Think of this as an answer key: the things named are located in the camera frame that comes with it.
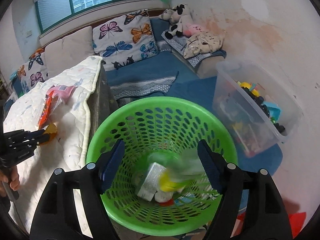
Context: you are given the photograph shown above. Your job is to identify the blue white patterned mat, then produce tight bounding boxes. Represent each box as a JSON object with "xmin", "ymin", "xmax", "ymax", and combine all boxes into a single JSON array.
[{"xmin": 110, "ymin": 71, "xmax": 179, "ymax": 100}]

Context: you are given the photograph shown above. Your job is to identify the spotted white cloth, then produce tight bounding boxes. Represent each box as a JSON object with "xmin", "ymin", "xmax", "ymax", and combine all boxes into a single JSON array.
[{"xmin": 184, "ymin": 30, "xmax": 225, "ymax": 59}]

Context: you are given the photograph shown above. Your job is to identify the pink packet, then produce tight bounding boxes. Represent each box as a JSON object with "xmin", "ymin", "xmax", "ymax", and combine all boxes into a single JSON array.
[{"xmin": 46, "ymin": 85, "xmax": 75, "ymax": 104}]

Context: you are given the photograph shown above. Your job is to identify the small butterfly print pillow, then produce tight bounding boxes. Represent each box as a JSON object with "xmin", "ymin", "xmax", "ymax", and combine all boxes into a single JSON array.
[{"xmin": 12, "ymin": 51, "xmax": 49, "ymax": 94}]

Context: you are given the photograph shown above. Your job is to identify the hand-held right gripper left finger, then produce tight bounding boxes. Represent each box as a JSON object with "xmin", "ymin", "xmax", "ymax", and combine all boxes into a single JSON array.
[{"xmin": 29, "ymin": 139, "xmax": 125, "ymax": 240}]

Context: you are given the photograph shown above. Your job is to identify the white blue milk carton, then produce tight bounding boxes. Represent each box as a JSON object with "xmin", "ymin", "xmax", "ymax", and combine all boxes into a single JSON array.
[{"xmin": 136, "ymin": 162, "xmax": 168, "ymax": 202}]

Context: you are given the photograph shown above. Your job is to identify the blue white patterned cloth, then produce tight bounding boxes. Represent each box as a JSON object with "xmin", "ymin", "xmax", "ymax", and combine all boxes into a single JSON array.
[{"xmin": 161, "ymin": 30, "xmax": 227, "ymax": 68}]

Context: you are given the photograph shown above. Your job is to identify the red plastic object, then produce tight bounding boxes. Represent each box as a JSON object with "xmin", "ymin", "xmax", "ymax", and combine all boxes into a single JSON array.
[{"xmin": 237, "ymin": 211, "xmax": 307, "ymax": 235}]

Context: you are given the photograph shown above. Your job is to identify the black white cow plush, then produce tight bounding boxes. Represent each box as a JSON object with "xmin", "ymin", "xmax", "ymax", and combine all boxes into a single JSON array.
[{"xmin": 166, "ymin": 4, "xmax": 194, "ymax": 39}]

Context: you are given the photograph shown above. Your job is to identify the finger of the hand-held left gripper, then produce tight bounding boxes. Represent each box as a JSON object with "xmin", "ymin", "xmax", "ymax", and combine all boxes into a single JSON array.
[
  {"xmin": 7, "ymin": 134, "xmax": 50, "ymax": 155},
  {"xmin": 4, "ymin": 129, "xmax": 45, "ymax": 140}
]

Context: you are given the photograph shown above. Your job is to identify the clear plastic storage box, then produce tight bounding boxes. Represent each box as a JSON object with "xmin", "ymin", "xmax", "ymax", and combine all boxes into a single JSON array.
[{"xmin": 212, "ymin": 60, "xmax": 303, "ymax": 158}]

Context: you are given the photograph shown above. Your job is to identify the grey star print bedsheet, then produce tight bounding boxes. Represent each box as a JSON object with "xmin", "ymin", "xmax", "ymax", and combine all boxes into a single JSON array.
[{"xmin": 89, "ymin": 62, "xmax": 119, "ymax": 140}]

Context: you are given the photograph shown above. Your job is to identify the person's left hand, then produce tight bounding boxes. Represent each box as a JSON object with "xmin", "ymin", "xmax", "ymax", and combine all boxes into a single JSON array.
[{"xmin": 0, "ymin": 166, "xmax": 21, "ymax": 198}]

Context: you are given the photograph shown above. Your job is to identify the white quilted blanket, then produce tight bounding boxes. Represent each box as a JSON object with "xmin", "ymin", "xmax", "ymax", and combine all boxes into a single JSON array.
[{"xmin": 4, "ymin": 55, "xmax": 104, "ymax": 230}]

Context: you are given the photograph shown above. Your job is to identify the orange snack packet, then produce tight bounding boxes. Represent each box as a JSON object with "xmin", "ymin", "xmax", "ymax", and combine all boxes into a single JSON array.
[{"xmin": 37, "ymin": 91, "xmax": 63, "ymax": 145}]

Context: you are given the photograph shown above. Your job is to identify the pink plush toy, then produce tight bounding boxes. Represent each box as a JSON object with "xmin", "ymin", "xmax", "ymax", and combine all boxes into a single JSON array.
[{"xmin": 184, "ymin": 24, "xmax": 204, "ymax": 37}]

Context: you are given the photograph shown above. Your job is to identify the large butterfly print pillow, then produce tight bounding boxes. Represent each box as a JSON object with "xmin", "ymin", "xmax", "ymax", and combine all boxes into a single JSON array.
[{"xmin": 92, "ymin": 9, "xmax": 160, "ymax": 72}]

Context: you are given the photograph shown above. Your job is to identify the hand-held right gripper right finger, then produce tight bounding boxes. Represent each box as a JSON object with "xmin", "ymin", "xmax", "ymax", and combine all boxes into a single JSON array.
[{"xmin": 197, "ymin": 139, "xmax": 293, "ymax": 240}]

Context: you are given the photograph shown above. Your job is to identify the grey white plush toy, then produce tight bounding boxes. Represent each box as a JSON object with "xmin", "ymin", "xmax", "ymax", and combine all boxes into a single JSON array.
[{"xmin": 159, "ymin": 9, "xmax": 175, "ymax": 20}]

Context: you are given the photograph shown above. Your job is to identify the green plastic basket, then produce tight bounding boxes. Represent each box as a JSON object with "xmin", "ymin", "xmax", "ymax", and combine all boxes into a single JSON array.
[{"xmin": 86, "ymin": 97, "xmax": 238, "ymax": 237}]

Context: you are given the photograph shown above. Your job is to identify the pile of colourful toys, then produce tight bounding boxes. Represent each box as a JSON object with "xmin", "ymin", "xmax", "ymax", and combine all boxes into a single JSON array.
[{"xmin": 220, "ymin": 80, "xmax": 287, "ymax": 155}]

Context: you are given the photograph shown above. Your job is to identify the green yellow label bottle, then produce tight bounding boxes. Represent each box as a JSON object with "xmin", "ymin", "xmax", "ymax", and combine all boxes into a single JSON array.
[{"xmin": 147, "ymin": 150, "xmax": 203, "ymax": 193}]

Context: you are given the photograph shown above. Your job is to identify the grey pillow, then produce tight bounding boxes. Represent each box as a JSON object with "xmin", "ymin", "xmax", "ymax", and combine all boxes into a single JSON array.
[{"xmin": 44, "ymin": 26, "xmax": 94, "ymax": 80}]

